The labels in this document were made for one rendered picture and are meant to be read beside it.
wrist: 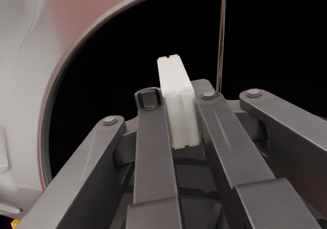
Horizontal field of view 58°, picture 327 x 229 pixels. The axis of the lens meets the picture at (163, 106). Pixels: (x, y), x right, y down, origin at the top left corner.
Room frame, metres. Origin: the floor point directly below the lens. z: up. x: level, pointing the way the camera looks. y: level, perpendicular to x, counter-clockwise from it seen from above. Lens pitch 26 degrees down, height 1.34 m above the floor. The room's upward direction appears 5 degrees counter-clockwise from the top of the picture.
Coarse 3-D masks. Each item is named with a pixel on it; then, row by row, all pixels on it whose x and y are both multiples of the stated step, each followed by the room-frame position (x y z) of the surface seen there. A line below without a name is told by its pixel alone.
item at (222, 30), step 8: (224, 0) 0.65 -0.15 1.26; (224, 8) 0.64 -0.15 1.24; (224, 16) 0.64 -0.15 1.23; (224, 24) 0.64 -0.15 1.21; (224, 32) 0.64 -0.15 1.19; (224, 40) 0.64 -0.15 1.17; (224, 48) 0.65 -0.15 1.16; (216, 56) 0.65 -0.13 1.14; (224, 56) 0.65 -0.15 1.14; (216, 64) 0.65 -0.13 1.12; (224, 64) 0.65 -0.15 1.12; (216, 72) 0.65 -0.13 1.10; (216, 80) 0.65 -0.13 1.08; (216, 88) 0.65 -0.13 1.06
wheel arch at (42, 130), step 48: (144, 0) 0.42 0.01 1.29; (192, 0) 0.72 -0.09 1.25; (240, 0) 0.68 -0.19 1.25; (288, 0) 0.64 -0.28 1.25; (96, 48) 0.57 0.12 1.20; (144, 48) 0.77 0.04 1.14; (192, 48) 0.72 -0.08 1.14; (240, 48) 0.67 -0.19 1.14; (288, 48) 0.63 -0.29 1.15; (48, 96) 0.50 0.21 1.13; (96, 96) 0.71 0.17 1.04; (288, 96) 0.63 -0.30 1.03; (48, 144) 0.55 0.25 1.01
